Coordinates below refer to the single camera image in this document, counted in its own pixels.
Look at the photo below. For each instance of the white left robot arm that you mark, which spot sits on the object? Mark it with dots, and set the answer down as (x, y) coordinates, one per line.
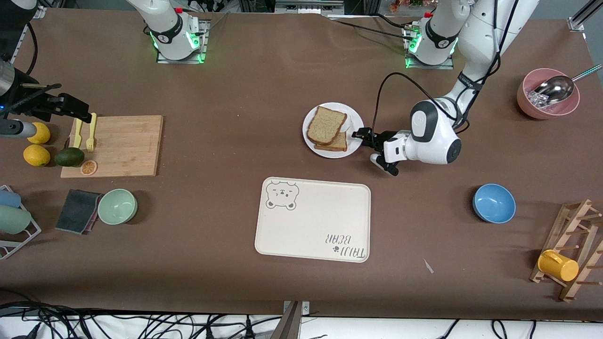
(440, 146)

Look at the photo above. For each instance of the pale yellow plastic knife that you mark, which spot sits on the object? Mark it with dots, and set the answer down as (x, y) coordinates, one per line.
(77, 136)

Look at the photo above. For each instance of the wooden mug rack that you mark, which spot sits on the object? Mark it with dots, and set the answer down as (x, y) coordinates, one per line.
(572, 221)

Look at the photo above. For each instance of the orange slice toy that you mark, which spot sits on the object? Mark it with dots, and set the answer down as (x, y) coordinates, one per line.
(88, 167)

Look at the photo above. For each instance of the pink bowl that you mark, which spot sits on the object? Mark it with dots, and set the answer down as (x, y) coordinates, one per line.
(527, 106)

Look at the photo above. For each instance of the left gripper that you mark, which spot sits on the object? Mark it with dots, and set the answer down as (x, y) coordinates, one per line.
(378, 138)

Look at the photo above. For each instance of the pink cloth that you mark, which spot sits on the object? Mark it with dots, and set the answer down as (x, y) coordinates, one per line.
(94, 222)

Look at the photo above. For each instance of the yellow mug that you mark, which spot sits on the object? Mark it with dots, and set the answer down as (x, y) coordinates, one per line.
(558, 266)

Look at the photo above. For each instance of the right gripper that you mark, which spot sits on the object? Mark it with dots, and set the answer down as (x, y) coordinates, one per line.
(41, 104)

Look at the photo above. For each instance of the brown bread slice under egg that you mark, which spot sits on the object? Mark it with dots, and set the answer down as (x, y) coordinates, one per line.
(340, 143)

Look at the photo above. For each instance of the bamboo cutting board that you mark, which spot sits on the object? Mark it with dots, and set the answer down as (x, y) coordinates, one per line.
(118, 146)

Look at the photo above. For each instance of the dark green avocado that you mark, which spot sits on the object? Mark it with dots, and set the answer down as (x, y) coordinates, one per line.
(69, 157)

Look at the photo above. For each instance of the dark grey cloth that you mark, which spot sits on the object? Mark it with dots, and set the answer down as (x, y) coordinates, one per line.
(75, 212)

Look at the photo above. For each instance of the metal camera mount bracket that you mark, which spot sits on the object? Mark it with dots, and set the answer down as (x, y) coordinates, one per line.
(292, 322)

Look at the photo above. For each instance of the white round plate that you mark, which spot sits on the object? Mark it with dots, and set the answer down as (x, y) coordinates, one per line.
(311, 146)

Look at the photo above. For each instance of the blue bowl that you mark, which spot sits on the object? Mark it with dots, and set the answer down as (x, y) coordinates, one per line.
(494, 203)

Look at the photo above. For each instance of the orange red decoration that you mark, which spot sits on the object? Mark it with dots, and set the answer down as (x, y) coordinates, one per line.
(407, 4)

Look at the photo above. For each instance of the aluminium frame rail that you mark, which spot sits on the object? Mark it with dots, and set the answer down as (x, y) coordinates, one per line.
(28, 28)
(584, 14)

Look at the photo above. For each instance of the small grey tape scrap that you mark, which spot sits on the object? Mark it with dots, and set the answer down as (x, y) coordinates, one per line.
(428, 266)

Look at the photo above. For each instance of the sage green cup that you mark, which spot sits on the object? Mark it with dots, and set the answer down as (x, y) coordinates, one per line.
(13, 220)

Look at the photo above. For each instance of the clear ice cubes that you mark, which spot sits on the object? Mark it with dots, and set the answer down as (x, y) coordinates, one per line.
(538, 100)

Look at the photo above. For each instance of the cream bear print tray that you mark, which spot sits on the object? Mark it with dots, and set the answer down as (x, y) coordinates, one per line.
(311, 221)

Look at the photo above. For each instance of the pale yellow plastic fork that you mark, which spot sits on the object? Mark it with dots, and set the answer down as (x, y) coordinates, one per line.
(91, 136)

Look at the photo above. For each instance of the metal scoop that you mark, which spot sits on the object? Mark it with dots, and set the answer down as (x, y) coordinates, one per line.
(556, 89)

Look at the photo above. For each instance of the grey metal box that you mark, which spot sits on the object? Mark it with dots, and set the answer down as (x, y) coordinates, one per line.
(308, 5)

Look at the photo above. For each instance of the mint green bowl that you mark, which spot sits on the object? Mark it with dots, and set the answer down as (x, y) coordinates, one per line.
(118, 207)

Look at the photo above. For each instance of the blue cup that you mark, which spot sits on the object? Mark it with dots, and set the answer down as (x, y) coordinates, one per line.
(8, 198)

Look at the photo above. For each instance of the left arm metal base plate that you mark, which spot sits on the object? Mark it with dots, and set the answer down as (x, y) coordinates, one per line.
(431, 67)

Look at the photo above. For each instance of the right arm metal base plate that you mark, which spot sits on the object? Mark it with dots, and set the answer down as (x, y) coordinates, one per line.
(183, 61)

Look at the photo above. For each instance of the yellow lemon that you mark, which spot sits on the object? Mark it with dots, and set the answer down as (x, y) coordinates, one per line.
(42, 139)
(36, 156)

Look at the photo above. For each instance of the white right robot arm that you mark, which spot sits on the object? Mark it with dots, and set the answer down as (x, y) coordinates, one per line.
(165, 28)

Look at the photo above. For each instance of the brown bread slice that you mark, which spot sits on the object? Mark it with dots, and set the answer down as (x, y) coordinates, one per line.
(340, 143)
(326, 125)

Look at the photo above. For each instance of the toy fried egg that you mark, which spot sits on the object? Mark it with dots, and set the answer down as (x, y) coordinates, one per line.
(349, 123)

